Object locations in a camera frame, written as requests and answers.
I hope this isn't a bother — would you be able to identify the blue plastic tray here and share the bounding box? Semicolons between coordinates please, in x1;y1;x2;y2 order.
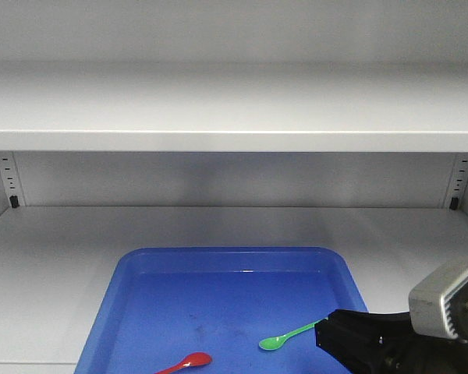
76;248;366;373

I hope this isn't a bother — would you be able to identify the red plastic spoon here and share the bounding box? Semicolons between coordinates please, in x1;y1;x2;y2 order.
156;352;213;374

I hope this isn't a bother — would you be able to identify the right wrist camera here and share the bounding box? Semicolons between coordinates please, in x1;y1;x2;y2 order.
409;256;468;341

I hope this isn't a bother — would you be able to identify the green plastic spoon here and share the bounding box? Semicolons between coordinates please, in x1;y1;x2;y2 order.
258;317;327;351

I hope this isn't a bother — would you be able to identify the upper cabinet shelf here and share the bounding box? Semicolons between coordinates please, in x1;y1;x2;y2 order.
0;62;468;153

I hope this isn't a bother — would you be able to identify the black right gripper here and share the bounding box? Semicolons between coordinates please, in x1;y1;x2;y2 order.
314;309;468;373

